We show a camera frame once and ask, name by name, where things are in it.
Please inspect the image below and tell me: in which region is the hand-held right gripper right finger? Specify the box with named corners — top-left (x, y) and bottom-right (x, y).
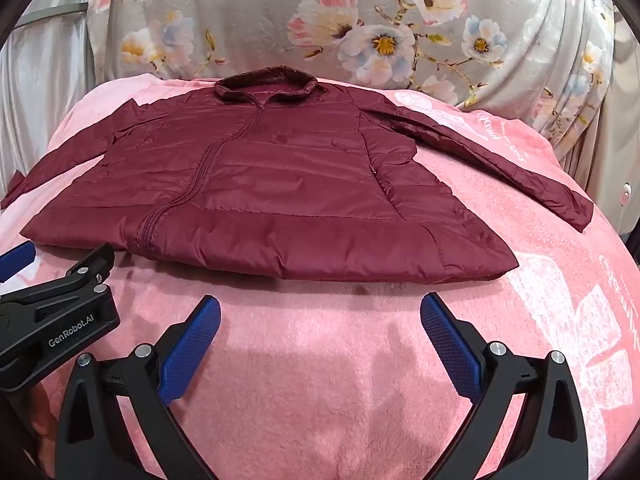
top-left (420, 292), bottom-right (589, 480)

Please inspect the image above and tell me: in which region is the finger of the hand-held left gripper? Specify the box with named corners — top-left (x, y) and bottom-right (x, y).
top-left (0, 240), bottom-right (37, 283)
top-left (0, 245), bottom-right (116, 333)

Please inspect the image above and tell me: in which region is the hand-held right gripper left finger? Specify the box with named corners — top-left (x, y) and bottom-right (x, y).
top-left (54, 294), bottom-right (223, 480)

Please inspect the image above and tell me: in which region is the maroon puffer jacket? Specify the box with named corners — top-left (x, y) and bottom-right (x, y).
top-left (0, 64), bottom-right (595, 283)

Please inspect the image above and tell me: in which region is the pink printed blanket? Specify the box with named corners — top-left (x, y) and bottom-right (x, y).
top-left (0, 72), bottom-right (640, 480)

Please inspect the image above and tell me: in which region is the beige padded furniture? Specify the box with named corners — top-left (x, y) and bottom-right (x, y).
top-left (597, 10), bottom-right (640, 266)

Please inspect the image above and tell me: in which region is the grey floral bedding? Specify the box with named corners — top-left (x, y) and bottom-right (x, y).
top-left (85, 0), bottom-right (618, 161)

